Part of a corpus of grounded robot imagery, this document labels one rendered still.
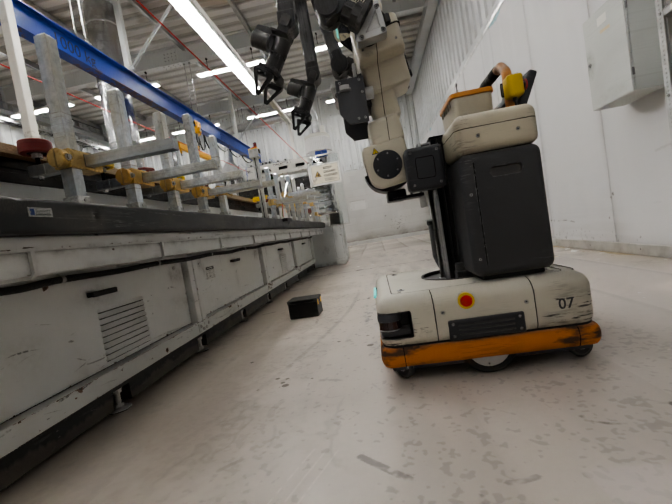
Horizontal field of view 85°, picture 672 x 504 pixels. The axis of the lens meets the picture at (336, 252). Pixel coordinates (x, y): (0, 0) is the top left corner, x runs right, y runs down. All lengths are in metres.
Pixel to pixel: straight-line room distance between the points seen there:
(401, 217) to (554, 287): 10.90
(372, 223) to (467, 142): 10.85
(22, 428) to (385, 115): 1.45
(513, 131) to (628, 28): 1.79
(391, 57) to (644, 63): 1.83
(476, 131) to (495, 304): 0.54
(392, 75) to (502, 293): 0.85
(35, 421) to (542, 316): 1.47
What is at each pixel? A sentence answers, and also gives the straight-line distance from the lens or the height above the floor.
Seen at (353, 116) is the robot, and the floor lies 0.91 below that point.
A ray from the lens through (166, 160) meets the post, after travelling 1.65.
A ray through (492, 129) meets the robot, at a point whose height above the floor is 0.75.
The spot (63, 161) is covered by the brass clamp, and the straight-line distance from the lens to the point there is 1.20.
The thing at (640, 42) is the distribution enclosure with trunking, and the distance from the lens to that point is 3.01.
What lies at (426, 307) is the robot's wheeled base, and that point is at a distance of 1.19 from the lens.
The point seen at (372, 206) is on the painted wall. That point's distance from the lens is 12.05.
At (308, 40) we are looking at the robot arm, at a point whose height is 1.37.
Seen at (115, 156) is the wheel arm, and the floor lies 0.82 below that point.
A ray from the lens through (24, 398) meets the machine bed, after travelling 1.38.
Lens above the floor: 0.51
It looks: 3 degrees down
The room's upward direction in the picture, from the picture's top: 9 degrees counter-clockwise
